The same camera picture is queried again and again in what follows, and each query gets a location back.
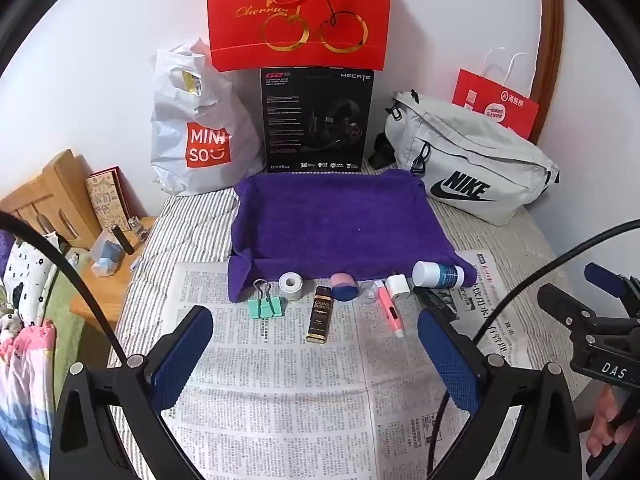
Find green binder clip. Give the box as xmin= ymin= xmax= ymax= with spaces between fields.
xmin=248 ymin=279 xmax=284 ymax=319

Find striped bedsheet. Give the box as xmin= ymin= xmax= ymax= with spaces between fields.
xmin=107 ymin=160 xmax=596 ymax=480

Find white plastic shopping bag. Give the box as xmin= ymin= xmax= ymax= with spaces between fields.
xmin=149 ymin=39 xmax=266 ymax=197

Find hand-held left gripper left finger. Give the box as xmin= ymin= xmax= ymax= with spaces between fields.
xmin=49 ymin=305 xmax=215 ymax=480

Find white plug night light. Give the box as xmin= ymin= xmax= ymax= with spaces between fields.
xmin=386 ymin=274 xmax=412 ymax=298

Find blue and white bottle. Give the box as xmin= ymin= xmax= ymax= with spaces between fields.
xmin=412 ymin=261 xmax=466 ymax=290

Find black cylinder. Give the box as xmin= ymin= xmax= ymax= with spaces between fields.
xmin=110 ymin=226 xmax=136 ymax=256

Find person's right hand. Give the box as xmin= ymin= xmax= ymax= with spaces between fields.
xmin=585 ymin=385 xmax=632 ymax=459

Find wooden nightstand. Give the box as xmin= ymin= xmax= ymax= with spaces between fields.
xmin=69 ymin=215 xmax=158 ymax=330

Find white waist bag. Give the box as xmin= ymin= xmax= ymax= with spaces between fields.
xmin=384 ymin=89 xmax=561 ymax=226

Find purple towel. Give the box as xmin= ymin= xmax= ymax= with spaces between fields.
xmin=227 ymin=169 xmax=480 ymax=304

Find light blue cube box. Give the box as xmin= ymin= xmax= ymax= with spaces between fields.
xmin=90 ymin=232 xmax=126 ymax=278

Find wooden headboard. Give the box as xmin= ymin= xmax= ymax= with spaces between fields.
xmin=0 ymin=149 xmax=103 ymax=251

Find patterned notebook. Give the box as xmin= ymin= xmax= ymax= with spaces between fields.
xmin=85 ymin=166 xmax=132 ymax=241

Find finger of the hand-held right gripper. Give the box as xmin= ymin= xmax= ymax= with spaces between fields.
xmin=537 ymin=283 xmax=603 ymax=332
xmin=584 ymin=262 xmax=640 ymax=321

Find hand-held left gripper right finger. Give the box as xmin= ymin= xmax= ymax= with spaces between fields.
xmin=417 ymin=307 xmax=584 ymax=480

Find black gold small box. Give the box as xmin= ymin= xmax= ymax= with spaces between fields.
xmin=306 ymin=286 xmax=332 ymax=345

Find wooden door frame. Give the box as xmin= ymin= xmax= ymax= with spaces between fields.
xmin=530 ymin=0 xmax=566 ymax=143

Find white tape roll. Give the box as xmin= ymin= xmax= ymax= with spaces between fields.
xmin=278 ymin=272 xmax=305 ymax=302

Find floral pillow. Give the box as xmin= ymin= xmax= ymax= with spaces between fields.
xmin=0 ymin=232 xmax=60 ymax=328

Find pink pen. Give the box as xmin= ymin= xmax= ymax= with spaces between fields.
xmin=376 ymin=280 xmax=406 ymax=339

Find red gift bag gold cherries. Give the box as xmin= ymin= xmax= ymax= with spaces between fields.
xmin=206 ymin=0 xmax=392 ymax=72

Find pink and blue powder puff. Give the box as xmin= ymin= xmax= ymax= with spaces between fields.
xmin=330 ymin=273 xmax=359 ymax=303

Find small red paper bag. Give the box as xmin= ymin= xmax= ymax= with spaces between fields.
xmin=451 ymin=46 xmax=541 ymax=142

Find black bag strap bundle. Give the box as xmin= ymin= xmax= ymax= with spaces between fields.
xmin=369 ymin=132 xmax=397 ymax=171

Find newspaper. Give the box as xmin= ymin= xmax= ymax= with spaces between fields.
xmin=160 ymin=249 xmax=532 ymax=480

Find black headset box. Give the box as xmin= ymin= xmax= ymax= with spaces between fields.
xmin=260 ymin=66 xmax=375 ymax=174

